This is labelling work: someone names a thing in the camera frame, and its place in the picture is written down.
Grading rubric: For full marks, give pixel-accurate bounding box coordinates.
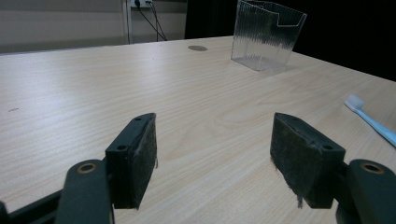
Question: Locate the white wall socket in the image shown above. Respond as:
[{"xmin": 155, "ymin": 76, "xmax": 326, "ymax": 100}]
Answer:
[{"xmin": 130, "ymin": 0, "xmax": 153, "ymax": 8}]

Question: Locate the black power cable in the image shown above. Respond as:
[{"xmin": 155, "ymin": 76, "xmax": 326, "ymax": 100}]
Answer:
[
  {"xmin": 145, "ymin": 0, "xmax": 167, "ymax": 42},
  {"xmin": 134, "ymin": 0, "xmax": 168, "ymax": 42}
]

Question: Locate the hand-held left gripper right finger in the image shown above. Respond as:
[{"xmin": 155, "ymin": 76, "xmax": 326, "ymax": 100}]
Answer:
[{"xmin": 269, "ymin": 112, "xmax": 347, "ymax": 210}]

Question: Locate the light blue toothbrush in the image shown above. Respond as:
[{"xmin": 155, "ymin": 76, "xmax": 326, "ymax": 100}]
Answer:
[{"xmin": 344, "ymin": 94, "xmax": 396, "ymax": 147}]

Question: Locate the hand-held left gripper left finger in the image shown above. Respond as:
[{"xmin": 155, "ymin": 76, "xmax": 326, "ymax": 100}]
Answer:
[{"xmin": 105, "ymin": 112, "xmax": 158, "ymax": 210}]

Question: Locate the clear ribbed plastic container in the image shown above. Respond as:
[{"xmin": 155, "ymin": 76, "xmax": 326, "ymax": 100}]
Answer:
[{"xmin": 230, "ymin": 0, "xmax": 308, "ymax": 72}]

